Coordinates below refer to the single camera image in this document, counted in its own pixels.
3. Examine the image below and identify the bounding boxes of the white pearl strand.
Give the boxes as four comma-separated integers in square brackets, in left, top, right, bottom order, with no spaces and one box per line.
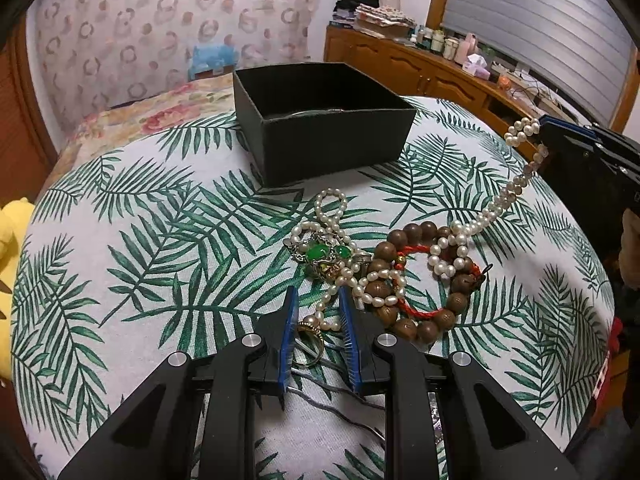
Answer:
[287,187,407,333]

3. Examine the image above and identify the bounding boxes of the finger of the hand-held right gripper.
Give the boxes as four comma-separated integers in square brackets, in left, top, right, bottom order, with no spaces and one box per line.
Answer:
[538,115,601,153]

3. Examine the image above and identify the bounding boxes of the pink tissue box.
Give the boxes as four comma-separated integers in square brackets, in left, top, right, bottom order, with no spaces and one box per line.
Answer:
[462,55,492,80]

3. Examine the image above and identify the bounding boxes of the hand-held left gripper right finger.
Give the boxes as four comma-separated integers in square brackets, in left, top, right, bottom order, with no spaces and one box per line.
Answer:
[339,286,581,480]

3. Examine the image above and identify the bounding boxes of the wooden cabinet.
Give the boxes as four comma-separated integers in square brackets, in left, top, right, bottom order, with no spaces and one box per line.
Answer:
[323,24,556,163]

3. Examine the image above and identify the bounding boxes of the red string bracelet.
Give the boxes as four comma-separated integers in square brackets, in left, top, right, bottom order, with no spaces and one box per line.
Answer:
[392,244,488,321]

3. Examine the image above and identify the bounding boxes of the gold ring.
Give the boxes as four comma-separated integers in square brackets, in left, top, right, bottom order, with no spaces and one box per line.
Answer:
[294,321,327,367]

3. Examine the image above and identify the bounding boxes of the row of small bottles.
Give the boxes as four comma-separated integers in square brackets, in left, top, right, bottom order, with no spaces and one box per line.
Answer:
[414,24,462,58]

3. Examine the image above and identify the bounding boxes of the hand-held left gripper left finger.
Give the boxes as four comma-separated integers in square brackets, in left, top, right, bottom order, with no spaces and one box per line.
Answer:
[57,286,300,480]

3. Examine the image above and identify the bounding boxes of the floral bed cover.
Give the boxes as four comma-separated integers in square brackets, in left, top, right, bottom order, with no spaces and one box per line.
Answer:
[62,74,241,163]

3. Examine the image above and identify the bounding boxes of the stack of folded cloths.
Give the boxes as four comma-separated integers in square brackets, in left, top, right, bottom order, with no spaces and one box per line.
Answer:
[330,0,417,40]

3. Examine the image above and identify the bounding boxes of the green leaf print tablecloth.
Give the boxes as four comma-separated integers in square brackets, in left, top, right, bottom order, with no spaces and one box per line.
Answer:
[10,95,617,480]

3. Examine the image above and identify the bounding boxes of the yellow plush toy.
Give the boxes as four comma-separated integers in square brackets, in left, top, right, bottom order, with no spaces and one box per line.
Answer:
[0,199,37,386]

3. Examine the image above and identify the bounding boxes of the black cardboard box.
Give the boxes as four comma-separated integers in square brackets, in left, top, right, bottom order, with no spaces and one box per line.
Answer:
[233,62,417,188]

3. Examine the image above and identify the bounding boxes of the brown wooden bead bracelet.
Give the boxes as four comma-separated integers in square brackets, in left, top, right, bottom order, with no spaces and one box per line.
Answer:
[364,221,484,345]

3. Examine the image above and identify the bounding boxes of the green jade pendant jewelry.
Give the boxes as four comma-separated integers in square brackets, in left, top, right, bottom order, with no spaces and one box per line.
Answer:
[295,237,373,283]

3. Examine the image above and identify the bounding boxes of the grey cord necklace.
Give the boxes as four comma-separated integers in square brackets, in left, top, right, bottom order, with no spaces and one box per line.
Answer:
[287,337,388,441]

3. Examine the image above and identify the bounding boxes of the blue plastic bag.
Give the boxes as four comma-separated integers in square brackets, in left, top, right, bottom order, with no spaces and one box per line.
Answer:
[187,41,242,80]

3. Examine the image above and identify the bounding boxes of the wooden headboard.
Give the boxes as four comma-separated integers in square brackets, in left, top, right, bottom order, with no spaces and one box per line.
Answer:
[0,10,58,171]

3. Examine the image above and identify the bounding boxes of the long white pearl necklace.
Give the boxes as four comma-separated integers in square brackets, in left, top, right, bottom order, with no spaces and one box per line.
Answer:
[426,116,549,279]

